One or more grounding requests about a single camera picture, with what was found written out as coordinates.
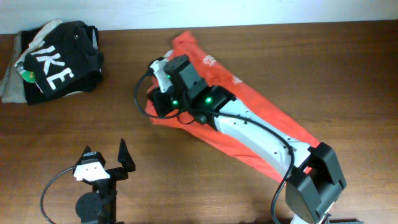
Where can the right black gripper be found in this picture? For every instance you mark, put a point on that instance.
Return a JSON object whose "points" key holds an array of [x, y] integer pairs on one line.
{"points": [[161, 106]]}

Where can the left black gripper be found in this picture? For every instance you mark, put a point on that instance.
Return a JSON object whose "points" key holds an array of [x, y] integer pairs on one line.
{"points": [[127, 162]]}

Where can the red orange t-shirt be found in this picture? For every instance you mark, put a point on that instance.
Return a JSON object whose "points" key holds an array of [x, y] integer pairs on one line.
{"points": [[215, 73]]}

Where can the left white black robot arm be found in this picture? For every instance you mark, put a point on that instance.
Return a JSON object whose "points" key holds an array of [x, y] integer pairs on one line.
{"points": [[100, 204]]}

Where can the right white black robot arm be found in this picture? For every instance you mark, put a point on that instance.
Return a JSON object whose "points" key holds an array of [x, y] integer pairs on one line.
{"points": [[312, 177]]}

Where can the black folded garment underneath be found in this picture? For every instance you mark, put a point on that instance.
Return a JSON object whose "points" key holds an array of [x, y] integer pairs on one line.
{"points": [[34, 96]]}

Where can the black folded shirt white letters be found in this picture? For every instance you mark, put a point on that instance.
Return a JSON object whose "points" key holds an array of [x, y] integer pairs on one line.
{"points": [[62, 59]]}

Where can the white green printed folded garment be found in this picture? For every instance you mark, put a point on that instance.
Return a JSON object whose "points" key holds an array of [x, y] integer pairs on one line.
{"points": [[30, 66]]}

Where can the grey beige folded garment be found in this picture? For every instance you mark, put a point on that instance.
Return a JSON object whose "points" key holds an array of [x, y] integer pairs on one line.
{"points": [[12, 84]]}

